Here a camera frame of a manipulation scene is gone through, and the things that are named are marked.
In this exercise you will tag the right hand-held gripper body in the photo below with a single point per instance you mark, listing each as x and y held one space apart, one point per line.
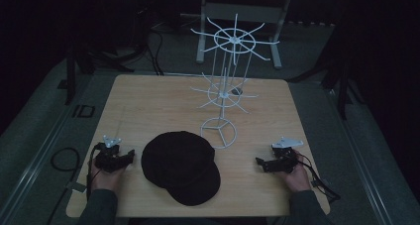
284 155

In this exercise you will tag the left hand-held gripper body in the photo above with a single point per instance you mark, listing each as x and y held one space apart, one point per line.
107 156

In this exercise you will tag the black cap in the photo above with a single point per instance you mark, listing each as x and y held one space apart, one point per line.
181 168

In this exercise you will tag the person's left hand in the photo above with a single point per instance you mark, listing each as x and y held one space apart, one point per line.
105 179

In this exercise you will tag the person's right hand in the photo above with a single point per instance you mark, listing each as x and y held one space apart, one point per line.
295 177

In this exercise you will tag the small dark round object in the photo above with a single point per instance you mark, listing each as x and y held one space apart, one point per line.
236 91

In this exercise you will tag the black tripod stand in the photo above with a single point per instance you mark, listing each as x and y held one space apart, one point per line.
336 73
99 46

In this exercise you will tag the grey metal stand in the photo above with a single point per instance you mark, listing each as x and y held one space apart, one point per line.
241 23

